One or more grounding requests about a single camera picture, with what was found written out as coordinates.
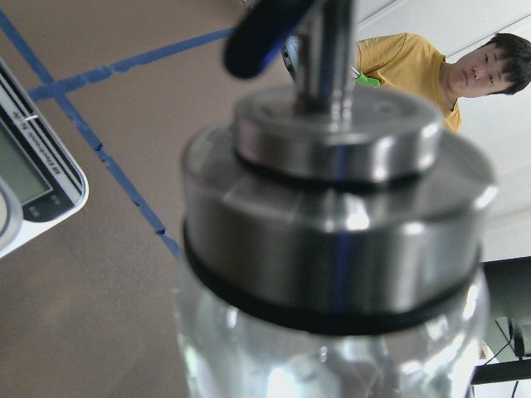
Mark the glass sauce bottle steel cap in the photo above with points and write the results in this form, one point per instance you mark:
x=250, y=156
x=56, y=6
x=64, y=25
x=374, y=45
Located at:
x=331, y=241

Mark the digital kitchen scale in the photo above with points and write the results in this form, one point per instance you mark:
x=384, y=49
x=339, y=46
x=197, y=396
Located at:
x=41, y=183

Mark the black monitor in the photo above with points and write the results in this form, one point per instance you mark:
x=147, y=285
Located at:
x=508, y=329

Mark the person in yellow shirt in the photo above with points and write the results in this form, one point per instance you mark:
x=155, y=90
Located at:
x=409, y=62

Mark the green handled reacher stick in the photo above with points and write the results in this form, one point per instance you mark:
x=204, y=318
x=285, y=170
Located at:
x=361, y=79

